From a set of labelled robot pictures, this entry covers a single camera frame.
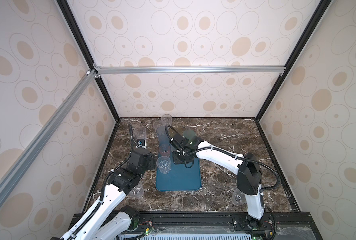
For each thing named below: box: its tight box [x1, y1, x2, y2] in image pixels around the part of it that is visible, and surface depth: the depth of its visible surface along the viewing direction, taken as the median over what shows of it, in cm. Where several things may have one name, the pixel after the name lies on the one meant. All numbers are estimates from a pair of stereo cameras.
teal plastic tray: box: [156, 144, 202, 192], surface depth 90 cm
